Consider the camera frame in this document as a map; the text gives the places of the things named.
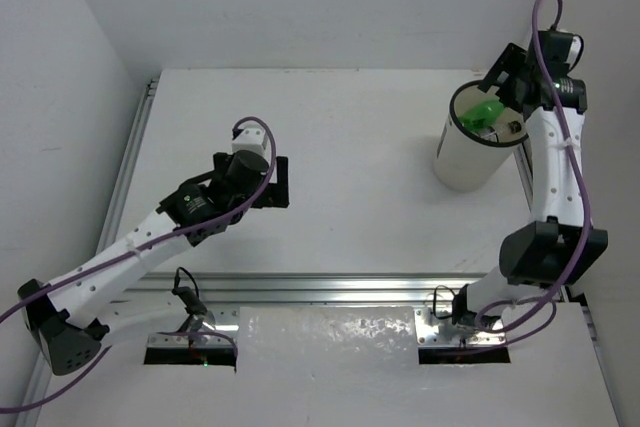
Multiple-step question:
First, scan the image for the green plastic bottle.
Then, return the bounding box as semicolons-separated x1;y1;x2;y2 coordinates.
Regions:
459;100;505;132

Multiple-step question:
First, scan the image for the blue label clear bottle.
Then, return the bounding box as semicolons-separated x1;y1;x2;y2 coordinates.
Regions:
476;120;523;143

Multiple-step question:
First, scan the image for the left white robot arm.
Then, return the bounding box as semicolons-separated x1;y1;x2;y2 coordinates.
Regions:
18;150;289;376

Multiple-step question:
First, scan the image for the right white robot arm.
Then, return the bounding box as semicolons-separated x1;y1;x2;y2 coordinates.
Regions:
451;28;608;332

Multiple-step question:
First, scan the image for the white bin with black rim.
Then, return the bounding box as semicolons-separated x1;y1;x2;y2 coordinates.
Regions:
433;80;528;192

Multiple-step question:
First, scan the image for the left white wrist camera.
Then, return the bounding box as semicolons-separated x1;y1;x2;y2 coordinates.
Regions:
231;127;268;157

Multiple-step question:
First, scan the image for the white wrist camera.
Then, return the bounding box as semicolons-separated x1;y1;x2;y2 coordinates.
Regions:
231;127;268;157
559;29;584;69

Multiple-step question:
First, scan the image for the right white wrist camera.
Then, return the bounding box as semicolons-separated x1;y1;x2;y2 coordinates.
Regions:
559;29;584;69

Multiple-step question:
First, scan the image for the front aluminium rail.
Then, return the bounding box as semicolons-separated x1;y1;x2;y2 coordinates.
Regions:
119;271;566;306

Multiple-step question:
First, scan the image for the aluminium rail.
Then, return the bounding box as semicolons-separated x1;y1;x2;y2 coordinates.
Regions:
119;271;566;306
96;77;159;254

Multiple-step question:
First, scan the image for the left aluminium rail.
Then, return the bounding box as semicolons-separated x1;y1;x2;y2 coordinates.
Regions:
96;77;159;254

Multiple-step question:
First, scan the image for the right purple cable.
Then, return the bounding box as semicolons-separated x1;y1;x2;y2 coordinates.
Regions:
474;0;594;348

